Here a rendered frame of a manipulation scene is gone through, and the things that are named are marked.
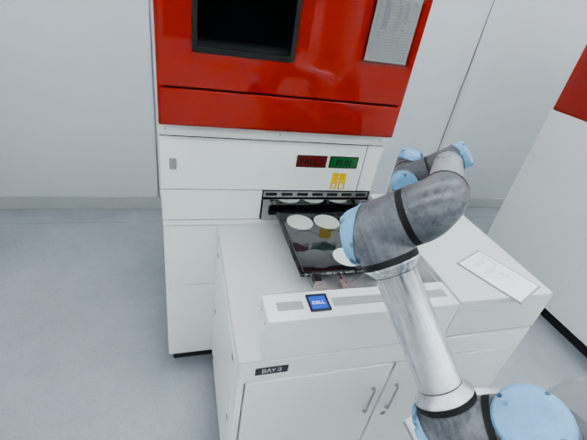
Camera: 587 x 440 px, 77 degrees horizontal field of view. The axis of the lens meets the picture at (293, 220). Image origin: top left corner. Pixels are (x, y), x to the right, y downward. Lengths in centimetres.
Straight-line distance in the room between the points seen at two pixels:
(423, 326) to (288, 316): 33
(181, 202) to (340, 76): 70
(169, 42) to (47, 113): 188
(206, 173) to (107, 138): 166
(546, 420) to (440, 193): 41
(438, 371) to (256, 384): 51
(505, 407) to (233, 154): 103
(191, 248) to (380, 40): 100
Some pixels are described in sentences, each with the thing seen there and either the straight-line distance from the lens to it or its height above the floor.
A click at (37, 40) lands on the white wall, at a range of 284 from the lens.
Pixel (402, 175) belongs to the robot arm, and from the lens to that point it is 107.
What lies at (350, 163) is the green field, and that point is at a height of 110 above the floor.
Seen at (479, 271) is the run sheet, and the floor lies 97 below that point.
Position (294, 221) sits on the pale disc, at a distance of 138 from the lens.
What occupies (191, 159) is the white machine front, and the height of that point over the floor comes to 109.
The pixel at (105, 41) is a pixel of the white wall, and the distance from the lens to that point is 276.
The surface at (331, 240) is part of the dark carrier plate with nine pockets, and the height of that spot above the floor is 90.
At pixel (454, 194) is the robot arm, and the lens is 73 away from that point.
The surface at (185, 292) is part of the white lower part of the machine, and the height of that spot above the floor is 47.
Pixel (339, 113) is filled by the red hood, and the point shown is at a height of 130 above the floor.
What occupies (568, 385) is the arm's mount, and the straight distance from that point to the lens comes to 104.
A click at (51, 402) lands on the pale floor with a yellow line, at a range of 203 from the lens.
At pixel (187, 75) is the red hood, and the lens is 118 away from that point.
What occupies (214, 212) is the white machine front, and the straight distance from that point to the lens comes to 142.
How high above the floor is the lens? 163
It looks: 32 degrees down
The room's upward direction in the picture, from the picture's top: 10 degrees clockwise
